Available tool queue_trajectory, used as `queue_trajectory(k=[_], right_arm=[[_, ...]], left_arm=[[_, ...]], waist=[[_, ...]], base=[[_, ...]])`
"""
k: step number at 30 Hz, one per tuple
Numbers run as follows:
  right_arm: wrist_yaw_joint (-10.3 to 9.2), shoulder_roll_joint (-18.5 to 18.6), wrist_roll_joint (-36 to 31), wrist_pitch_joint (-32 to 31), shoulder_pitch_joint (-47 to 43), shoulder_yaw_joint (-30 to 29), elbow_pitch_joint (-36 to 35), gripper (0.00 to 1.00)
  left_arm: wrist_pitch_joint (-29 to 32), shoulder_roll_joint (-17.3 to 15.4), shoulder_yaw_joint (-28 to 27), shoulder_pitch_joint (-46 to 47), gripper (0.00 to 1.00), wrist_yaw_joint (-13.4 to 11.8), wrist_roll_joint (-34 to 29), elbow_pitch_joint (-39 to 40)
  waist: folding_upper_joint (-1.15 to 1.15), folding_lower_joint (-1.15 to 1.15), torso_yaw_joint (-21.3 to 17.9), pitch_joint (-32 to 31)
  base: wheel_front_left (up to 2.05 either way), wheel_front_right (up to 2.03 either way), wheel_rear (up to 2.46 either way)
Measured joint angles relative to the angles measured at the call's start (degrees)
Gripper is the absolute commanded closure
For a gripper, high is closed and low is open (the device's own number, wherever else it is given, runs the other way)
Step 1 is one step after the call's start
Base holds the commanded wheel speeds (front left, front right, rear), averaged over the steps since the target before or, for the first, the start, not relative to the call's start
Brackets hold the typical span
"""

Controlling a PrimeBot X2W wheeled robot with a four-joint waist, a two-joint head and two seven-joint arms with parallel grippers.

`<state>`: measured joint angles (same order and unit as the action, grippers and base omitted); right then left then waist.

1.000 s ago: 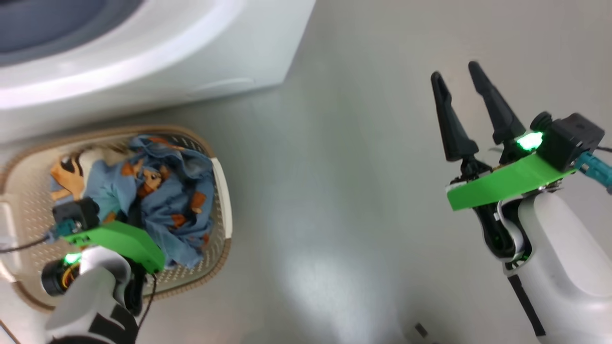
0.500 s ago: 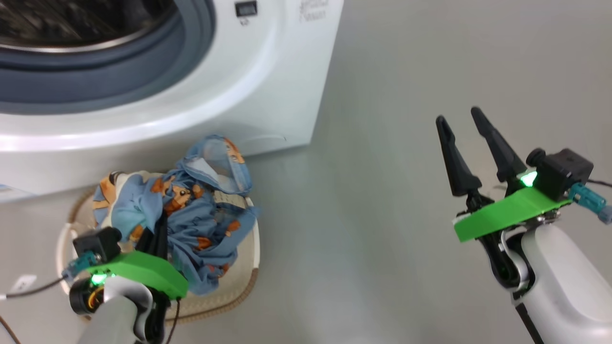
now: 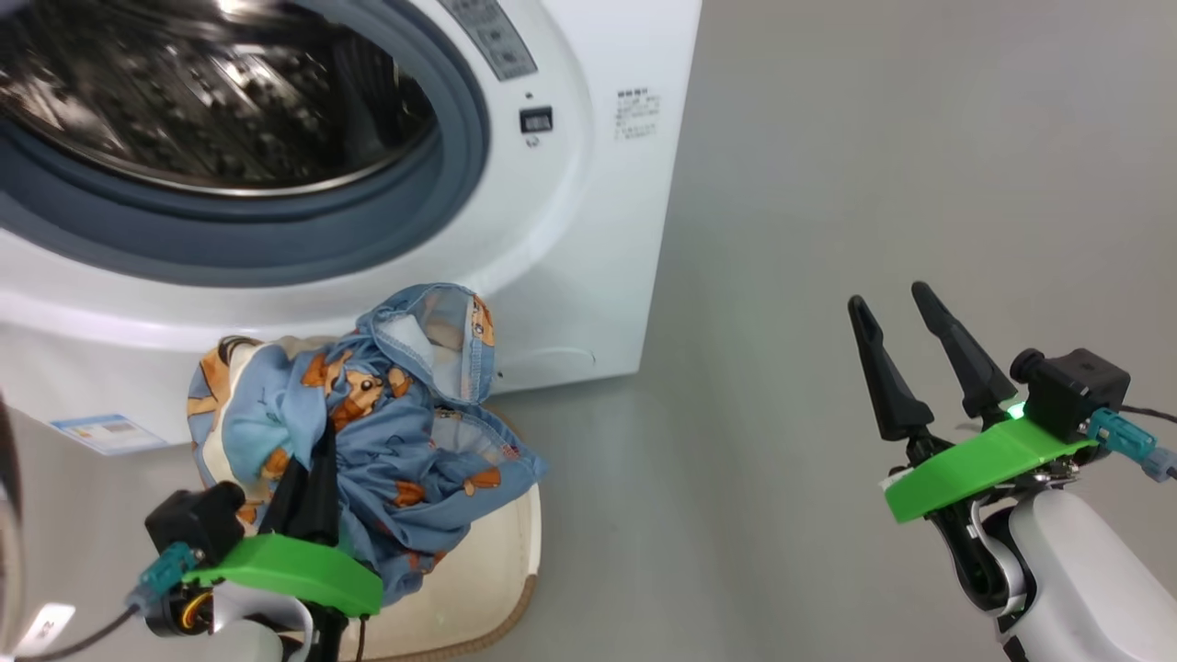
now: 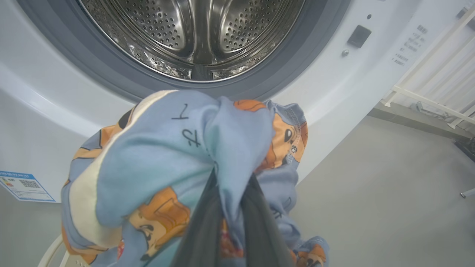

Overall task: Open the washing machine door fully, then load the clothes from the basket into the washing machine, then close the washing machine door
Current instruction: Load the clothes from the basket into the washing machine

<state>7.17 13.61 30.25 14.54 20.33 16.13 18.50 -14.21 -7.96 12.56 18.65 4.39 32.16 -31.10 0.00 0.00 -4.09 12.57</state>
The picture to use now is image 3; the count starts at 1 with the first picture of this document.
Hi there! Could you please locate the beige perforated laundry basket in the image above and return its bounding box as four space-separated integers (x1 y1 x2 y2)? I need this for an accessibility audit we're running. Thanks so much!
216 336 542 662

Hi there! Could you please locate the blue white energy label sticker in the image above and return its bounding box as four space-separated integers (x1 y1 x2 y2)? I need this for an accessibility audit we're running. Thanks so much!
51 414 171 457

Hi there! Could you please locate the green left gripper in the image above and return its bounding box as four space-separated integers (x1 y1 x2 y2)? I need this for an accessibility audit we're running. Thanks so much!
182 418 384 662

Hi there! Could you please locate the grey round washing machine door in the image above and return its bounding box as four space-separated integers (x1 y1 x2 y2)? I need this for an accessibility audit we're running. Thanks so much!
0 391 29 649

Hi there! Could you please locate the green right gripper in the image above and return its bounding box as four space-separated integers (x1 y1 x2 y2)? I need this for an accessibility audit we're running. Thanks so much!
848 282 1100 617

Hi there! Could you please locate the grey warning sticker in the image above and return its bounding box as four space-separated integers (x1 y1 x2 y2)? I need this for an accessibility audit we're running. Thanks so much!
437 0 539 82

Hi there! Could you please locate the teal plug black cable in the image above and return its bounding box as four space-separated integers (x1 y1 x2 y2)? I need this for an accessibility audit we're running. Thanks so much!
32 542 201 662
1088 403 1177 484

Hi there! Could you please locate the blue bear print garment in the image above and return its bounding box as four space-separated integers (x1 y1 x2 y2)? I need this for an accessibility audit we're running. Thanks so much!
187 283 550 608

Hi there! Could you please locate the teal plug black left cable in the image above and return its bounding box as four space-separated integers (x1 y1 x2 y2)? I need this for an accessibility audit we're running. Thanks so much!
32 542 201 662

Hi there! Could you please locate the white front-load washing machine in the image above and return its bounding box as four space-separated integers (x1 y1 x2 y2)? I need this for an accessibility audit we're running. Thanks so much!
0 0 703 453

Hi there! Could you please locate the teal plug black right cable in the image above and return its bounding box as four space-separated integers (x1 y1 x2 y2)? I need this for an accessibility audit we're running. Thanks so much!
1088 403 1177 484

